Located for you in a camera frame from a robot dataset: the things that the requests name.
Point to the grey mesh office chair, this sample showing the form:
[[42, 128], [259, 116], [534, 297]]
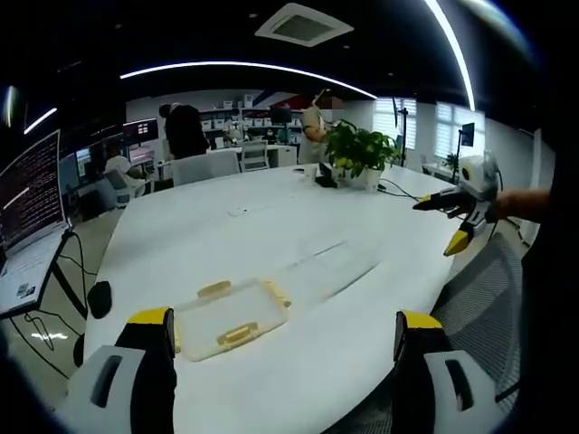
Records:
[[484, 298]]

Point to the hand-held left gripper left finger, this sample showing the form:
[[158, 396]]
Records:
[[135, 375]]

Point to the clear container with yellow latches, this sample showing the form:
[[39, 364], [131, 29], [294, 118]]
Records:
[[226, 325]]

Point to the white office chair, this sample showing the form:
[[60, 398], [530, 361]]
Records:
[[205, 167], [254, 156]]

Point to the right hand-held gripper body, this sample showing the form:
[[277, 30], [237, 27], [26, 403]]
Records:
[[480, 177]]

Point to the small green plant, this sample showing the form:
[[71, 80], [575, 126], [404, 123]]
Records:
[[452, 161]]

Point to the clear plastic lid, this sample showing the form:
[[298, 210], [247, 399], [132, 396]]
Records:
[[335, 271]]

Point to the screen on black stand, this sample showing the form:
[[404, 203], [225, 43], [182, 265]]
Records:
[[467, 134]]

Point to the open laptop on stand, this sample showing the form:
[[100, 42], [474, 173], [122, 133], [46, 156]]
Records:
[[29, 194]]

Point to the curved ceiling light strip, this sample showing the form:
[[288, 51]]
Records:
[[457, 50], [253, 68], [40, 121]]

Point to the white cup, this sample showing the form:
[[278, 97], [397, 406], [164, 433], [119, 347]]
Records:
[[308, 172]]

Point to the black round object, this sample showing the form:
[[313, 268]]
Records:
[[99, 299]]

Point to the ceiling air vent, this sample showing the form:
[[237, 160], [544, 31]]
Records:
[[304, 25]]

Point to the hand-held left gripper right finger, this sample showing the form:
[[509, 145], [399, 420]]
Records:
[[434, 361]]

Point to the shelf with white boxes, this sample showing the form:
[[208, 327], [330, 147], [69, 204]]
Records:
[[253, 117]]

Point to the black box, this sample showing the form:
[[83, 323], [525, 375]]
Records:
[[326, 177]]

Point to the desktop monitor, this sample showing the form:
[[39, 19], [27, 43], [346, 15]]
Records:
[[141, 129], [142, 154]]

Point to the black tripod stand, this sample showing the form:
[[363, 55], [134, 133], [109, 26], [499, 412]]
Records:
[[398, 122]]

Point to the green potted plant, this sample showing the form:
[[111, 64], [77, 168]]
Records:
[[357, 149]]

